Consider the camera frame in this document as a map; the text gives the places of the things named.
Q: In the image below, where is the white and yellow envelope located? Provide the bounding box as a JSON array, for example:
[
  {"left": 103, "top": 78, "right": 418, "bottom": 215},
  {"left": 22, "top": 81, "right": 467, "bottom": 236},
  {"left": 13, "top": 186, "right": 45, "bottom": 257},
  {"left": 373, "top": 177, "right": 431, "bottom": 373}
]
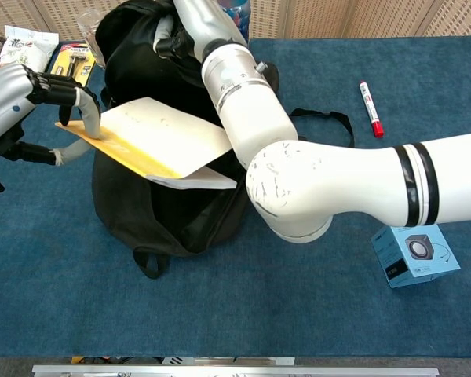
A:
[{"left": 54, "top": 97, "right": 239, "bottom": 191}]

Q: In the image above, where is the light blue speaker box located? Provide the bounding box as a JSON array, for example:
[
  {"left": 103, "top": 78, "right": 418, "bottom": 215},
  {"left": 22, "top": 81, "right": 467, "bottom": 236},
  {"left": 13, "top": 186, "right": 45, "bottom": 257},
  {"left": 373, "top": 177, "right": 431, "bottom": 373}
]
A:
[{"left": 370, "top": 224, "right": 462, "bottom": 290}]

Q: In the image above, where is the aluminium profile rail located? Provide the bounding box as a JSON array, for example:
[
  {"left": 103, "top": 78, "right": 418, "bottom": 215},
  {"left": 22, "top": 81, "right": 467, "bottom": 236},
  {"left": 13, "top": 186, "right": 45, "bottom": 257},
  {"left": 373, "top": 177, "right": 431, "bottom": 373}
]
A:
[{"left": 31, "top": 364, "right": 440, "bottom": 377}]

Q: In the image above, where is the blue drink bottle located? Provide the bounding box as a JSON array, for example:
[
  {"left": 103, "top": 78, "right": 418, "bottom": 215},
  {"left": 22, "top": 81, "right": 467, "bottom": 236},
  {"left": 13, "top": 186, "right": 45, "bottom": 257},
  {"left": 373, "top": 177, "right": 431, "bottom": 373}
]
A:
[{"left": 219, "top": 0, "right": 253, "bottom": 40}]

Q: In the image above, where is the black fabric backpack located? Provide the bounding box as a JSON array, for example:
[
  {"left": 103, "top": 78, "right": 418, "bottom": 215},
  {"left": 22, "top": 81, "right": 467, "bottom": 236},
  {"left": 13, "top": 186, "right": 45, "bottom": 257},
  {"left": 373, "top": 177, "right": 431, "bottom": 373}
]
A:
[{"left": 92, "top": 0, "right": 356, "bottom": 280}]

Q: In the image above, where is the red white marker pen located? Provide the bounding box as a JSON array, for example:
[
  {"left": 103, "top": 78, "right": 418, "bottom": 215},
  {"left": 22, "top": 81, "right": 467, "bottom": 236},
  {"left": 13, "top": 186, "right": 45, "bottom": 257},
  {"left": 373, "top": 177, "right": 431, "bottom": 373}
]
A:
[{"left": 359, "top": 80, "right": 385, "bottom": 139}]

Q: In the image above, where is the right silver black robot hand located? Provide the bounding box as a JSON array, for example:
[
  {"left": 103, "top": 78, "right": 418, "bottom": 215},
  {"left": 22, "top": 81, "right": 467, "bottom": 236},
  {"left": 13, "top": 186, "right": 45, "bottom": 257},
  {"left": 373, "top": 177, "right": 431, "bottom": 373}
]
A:
[{"left": 152, "top": 0, "right": 248, "bottom": 62}]

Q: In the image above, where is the clear plastic cup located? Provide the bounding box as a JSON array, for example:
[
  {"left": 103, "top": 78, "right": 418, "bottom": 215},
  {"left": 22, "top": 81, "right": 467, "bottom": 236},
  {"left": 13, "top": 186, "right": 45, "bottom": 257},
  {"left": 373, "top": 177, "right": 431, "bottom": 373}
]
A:
[{"left": 77, "top": 10, "right": 105, "bottom": 68}]

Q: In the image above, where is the yellow razor blister pack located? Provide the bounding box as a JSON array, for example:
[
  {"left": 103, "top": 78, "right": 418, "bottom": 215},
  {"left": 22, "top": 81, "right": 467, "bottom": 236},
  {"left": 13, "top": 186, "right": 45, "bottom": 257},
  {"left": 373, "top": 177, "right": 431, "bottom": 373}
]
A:
[{"left": 46, "top": 42, "right": 97, "bottom": 87}]

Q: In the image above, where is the white snack bag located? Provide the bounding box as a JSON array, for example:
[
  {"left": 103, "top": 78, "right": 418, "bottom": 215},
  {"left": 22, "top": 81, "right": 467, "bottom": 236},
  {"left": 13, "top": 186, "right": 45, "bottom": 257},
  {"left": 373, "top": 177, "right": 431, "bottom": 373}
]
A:
[{"left": 0, "top": 25, "right": 60, "bottom": 75}]

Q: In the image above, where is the beige wicker folding screen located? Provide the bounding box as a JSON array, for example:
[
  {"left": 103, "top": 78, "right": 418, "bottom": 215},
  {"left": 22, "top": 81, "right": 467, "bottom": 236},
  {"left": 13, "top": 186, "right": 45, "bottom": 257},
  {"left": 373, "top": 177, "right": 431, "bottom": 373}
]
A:
[{"left": 0, "top": 0, "right": 471, "bottom": 42}]

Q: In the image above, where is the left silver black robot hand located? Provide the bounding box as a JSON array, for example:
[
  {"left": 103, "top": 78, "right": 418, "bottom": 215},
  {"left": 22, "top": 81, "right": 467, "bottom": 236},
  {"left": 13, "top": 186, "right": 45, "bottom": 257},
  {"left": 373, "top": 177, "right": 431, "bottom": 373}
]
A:
[{"left": 0, "top": 62, "right": 103, "bottom": 168}]

